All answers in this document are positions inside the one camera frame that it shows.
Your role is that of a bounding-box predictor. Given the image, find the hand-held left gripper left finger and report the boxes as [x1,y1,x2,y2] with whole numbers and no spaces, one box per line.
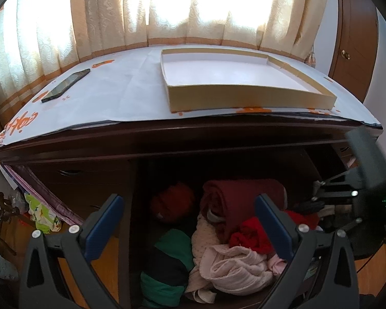
[19,194,126,309]

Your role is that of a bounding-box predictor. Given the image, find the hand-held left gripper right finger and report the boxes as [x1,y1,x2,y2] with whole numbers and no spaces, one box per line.
[254,194,361,309]

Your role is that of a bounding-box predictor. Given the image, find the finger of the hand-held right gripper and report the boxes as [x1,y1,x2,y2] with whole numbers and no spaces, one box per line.
[296,200,363,232]
[312,167,362,200]

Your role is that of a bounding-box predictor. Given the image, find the bright red underwear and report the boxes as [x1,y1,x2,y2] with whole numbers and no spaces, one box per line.
[229,211,320,255]

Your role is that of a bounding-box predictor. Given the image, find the dark red underwear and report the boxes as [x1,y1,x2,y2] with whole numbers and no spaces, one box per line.
[202,179,288,242]

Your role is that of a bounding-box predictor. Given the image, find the pink fuzzy underwear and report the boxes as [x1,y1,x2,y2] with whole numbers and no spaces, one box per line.
[209,245,288,297]

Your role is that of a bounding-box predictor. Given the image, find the pale pink dotted underwear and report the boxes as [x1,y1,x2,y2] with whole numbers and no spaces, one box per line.
[185,213,232,303]

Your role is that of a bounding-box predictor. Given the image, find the green and navy underwear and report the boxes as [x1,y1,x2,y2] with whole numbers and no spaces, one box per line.
[140,228,195,308]

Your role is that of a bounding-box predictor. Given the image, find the wooden drawer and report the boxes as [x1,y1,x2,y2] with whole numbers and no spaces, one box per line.
[129,146,353,309]

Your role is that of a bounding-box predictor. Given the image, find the shallow cardboard box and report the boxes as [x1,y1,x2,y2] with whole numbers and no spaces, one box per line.
[161,48,338,114]

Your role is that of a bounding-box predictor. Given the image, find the closed dresser drawer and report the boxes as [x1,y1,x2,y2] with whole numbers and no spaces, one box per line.
[26,162,132,208]

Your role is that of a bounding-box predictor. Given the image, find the orange-red underwear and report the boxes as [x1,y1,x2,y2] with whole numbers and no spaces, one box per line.
[151,182,197,224]

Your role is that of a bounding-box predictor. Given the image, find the yellow-green printed cloth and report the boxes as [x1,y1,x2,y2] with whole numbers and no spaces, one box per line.
[24,193,62,234]

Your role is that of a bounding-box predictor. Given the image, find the pink patterned cloth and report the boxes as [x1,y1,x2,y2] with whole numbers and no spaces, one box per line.
[0,162,84,226]

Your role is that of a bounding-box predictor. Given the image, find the wooden coat rack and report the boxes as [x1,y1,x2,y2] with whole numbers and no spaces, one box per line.
[0,187,24,260]

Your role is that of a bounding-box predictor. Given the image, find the grey plastic bag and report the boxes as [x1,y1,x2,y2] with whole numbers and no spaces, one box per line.
[0,249,19,281]

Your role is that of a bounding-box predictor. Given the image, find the white printed table cover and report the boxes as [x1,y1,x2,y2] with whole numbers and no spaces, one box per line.
[0,46,383,149]

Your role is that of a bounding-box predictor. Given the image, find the curtain tassel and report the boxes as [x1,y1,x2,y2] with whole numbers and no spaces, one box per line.
[305,46,318,69]

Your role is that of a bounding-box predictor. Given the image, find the black smartphone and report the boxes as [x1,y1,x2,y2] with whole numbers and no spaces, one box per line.
[41,68,91,104]

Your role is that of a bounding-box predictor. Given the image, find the brown wooden door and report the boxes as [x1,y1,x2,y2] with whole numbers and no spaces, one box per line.
[328,0,379,97]

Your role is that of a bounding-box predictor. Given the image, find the cream patterned curtain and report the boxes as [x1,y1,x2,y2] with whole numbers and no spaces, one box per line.
[0,0,330,150]

